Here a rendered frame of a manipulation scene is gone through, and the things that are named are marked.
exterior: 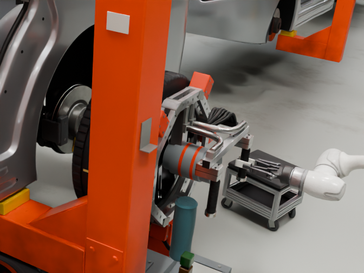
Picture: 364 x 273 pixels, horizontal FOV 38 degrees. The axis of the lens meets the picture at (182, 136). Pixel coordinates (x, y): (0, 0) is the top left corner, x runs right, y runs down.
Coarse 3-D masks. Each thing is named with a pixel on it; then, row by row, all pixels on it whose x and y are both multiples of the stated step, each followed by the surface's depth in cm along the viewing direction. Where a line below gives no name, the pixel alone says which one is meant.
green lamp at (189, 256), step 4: (184, 252) 185; (188, 252) 185; (184, 256) 183; (188, 256) 183; (192, 256) 184; (180, 260) 184; (184, 260) 183; (188, 260) 182; (192, 260) 184; (180, 264) 185; (184, 264) 184; (188, 264) 183
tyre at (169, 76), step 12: (168, 72) 207; (168, 84) 199; (180, 84) 210; (84, 120) 191; (84, 132) 190; (84, 144) 191; (84, 156) 191; (72, 168) 195; (84, 168) 192; (84, 180) 194; (84, 192) 198
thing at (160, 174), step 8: (168, 96) 203; (168, 136) 219; (160, 160) 221; (160, 168) 220; (160, 176) 222; (168, 176) 236; (176, 176) 235; (160, 184) 225; (168, 184) 233; (160, 192) 227; (168, 192) 231; (160, 200) 225
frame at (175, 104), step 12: (180, 96) 202; (192, 96) 202; (204, 96) 214; (168, 108) 191; (180, 108) 194; (204, 108) 218; (204, 120) 228; (168, 132) 190; (204, 144) 232; (156, 168) 189; (156, 180) 192; (180, 180) 233; (192, 180) 231; (180, 192) 231; (168, 204) 222; (156, 216) 201; (168, 216) 214
